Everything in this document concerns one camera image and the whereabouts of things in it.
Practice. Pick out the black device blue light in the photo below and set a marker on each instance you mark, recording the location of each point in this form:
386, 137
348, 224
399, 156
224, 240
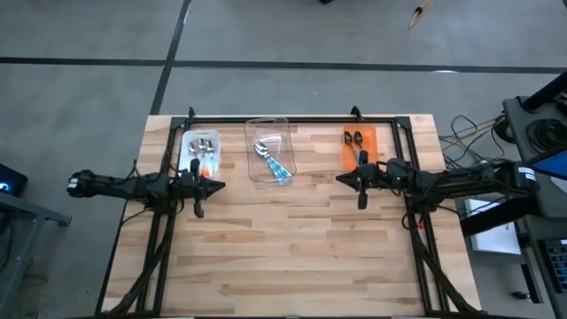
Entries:
13, 177

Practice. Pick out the black support bar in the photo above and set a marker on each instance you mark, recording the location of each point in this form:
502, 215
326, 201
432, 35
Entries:
496, 217

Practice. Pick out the white flat box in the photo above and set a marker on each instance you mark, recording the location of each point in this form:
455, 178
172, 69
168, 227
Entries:
496, 241

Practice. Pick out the blue screen tablet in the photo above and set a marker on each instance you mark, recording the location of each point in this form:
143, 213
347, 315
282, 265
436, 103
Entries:
553, 166

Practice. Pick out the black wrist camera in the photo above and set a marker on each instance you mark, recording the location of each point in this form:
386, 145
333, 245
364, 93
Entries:
199, 209
362, 200

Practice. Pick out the grey side table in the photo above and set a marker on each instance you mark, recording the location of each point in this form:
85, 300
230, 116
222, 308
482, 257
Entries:
531, 270

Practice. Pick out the white plastic bin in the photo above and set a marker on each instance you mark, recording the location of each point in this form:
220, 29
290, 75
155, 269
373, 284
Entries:
186, 168

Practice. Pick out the small black floor object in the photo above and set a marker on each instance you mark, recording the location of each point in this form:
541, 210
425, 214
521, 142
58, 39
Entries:
522, 296

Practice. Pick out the black stand pole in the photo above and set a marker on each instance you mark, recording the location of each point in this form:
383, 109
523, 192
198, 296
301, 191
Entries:
545, 92

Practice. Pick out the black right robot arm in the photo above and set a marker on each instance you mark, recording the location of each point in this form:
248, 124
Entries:
465, 179

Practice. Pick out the grey metal cart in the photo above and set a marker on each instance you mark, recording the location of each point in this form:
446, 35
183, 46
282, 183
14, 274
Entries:
513, 116

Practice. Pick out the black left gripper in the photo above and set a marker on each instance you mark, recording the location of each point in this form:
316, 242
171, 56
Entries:
192, 184

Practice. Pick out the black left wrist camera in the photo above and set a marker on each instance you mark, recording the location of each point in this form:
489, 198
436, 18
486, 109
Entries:
199, 209

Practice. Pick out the black keypad coloured keys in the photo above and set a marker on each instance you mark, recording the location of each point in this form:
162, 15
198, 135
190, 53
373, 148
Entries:
559, 263

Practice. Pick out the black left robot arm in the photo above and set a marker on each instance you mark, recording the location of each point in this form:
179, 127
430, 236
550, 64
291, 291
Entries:
128, 186

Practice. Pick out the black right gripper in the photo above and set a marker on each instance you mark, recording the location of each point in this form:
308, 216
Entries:
370, 175

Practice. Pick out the clear plastic bin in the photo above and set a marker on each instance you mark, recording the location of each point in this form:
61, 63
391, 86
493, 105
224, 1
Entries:
283, 133

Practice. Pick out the black metal table frame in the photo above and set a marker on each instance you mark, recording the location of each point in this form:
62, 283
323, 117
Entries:
230, 119

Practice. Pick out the orange plastic bin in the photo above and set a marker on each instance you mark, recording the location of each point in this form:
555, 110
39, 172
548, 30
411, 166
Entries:
372, 142

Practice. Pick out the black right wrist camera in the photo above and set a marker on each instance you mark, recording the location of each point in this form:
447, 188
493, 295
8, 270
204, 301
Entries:
362, 200

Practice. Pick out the grey metal stand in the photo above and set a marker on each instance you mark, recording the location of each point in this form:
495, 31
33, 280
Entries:
40, 212

